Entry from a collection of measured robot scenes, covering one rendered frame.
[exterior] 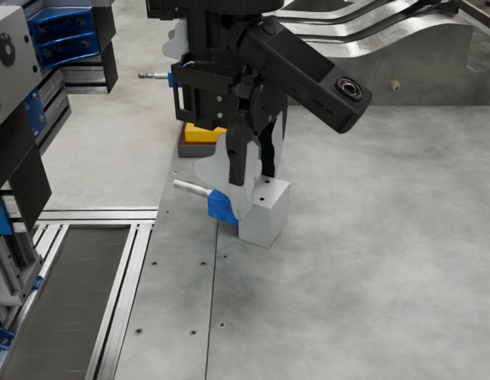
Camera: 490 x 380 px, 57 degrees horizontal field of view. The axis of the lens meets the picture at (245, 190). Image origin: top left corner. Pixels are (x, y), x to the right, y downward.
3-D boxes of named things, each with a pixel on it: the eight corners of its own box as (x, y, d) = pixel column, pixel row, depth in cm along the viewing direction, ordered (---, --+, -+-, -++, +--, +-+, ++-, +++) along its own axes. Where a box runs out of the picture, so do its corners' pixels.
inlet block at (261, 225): (165, 212, 52) (160, 173, 48) (189, 190, 55) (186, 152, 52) (268, 249, 47) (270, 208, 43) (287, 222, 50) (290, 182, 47)
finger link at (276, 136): (240, 160, 53) (229, 96, 46) (286, 173, 51) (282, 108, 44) (228, 177, 51) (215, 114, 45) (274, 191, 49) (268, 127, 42)
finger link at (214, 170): (200, 204, 47) (207, 120, 44) (251, 221, 45) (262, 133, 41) (185, 216, 45) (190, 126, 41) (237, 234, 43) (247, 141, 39)
